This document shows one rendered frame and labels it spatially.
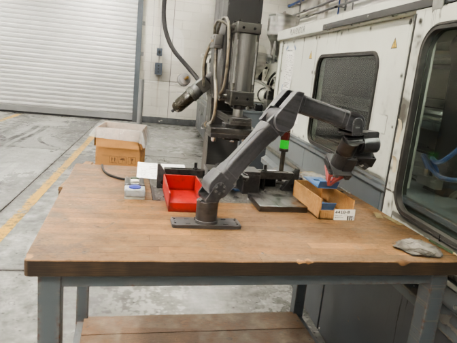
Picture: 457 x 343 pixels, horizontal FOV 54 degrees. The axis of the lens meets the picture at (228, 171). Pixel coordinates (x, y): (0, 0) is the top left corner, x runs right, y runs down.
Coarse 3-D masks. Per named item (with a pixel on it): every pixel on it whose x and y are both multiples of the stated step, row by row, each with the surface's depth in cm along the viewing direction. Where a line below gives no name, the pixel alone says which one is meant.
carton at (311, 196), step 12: (300, 180) 169; (300, 192) 162; (312, 192) 152; (324, 192) 169; (336, 192) 160; (312, 204) 151; (336, 204) 159; (348, 204) 151; (324, 216) 147; (336, 216) 147; (348, 216) 148
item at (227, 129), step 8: (224, 112) 184; (232, 112) 185; (240, 112) 164; (224, 120) 168; (232, 120) 160; (240, 120) 161; (248, 120) 161; (208, 128) 165; (216, 128) 160; (224, 128) 161; (232, 128) 163; (240, 128) 164; (248, 128) 165; (216, 136) 161; (224, 136) 162; (232, 136) 162; (240, 136) 163
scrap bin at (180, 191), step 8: (168, 176) 161; (176, 176) 162; (184, 176) 163; (192, 176) 163; (168, 184) 162; (176, 184) 163; (184, 184) 163; (192, 184) 164; (200, 184) 152; (168, 192) 141; (176, 192) 160; (184, 192) 161; (192, 192) 162; (168, 200) 139; (176, 200) 150; (184, 200) 151; (192, 200) 152; (168, 208) 139; (176, 208) 139; (184, 208) 140; (192, 208) 140
